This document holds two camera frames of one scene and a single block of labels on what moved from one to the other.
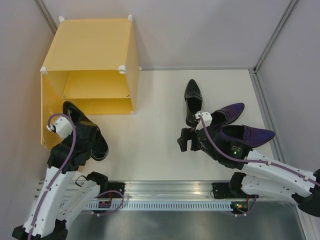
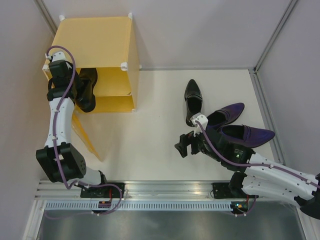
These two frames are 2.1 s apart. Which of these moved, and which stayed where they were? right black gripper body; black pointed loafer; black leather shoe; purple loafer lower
Moved: black leather shoe
Stayed: right black gripper body; purple loafer lower; black pointed loafer
